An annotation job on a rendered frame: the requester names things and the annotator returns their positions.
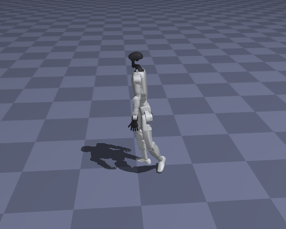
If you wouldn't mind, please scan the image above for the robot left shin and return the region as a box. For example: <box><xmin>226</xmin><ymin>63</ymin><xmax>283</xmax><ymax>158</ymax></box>
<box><xmin>148</xmin><ymin>142</ymin><xmax>163</xmax><ymax>162</ymax></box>

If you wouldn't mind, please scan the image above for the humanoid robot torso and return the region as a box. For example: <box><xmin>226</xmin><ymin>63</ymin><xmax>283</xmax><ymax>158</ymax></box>
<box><xmin>132</xmin><ymin>68</ymin><xmax>151</xmax><ymax>115</ymax></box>

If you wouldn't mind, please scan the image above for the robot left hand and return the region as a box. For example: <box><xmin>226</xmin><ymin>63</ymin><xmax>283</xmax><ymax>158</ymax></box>
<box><xmin>128</xmin><ymin>115</ymin><xmax>138</xmax><ymax>131</ymax></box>

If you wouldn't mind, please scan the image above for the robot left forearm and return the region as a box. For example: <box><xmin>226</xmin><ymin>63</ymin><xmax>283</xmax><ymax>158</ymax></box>
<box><xmin>133</xmin><ymin>97</ymin><xmax>140</xmax><ymax>120</ymax></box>

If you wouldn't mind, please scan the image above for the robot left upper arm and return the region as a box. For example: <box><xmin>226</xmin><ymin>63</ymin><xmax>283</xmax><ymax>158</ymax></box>
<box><xmin>133</xmin><ymin>74</ymin><xmax>142</xmax><ymax>101</ymax></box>

